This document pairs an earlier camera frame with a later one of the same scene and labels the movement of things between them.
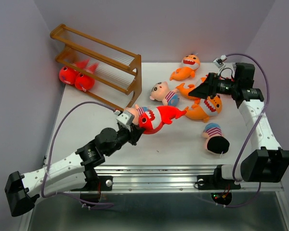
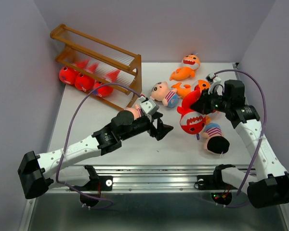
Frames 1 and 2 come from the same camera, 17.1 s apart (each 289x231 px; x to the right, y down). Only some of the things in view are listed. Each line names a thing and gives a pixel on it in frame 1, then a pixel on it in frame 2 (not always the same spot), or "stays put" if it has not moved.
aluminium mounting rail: x=174 y=179 stays put
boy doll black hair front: x=216 y=143 stays put
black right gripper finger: x=205 y=89 -> x=203 y=106
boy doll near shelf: x=137 y=111 stays put
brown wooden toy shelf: x=117 y=72 stays put
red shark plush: x=152 y=120 -> x=106 y=91
